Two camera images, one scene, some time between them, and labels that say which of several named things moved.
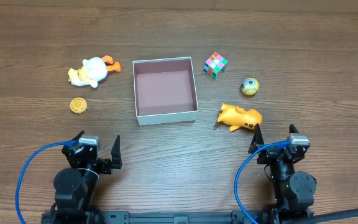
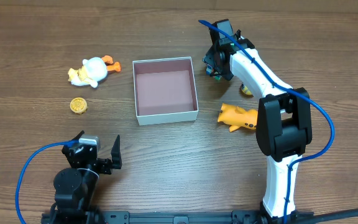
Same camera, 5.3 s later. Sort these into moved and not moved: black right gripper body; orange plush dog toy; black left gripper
Moved: black right gripper body
Not moved: black left gripper; orange plush dog toy
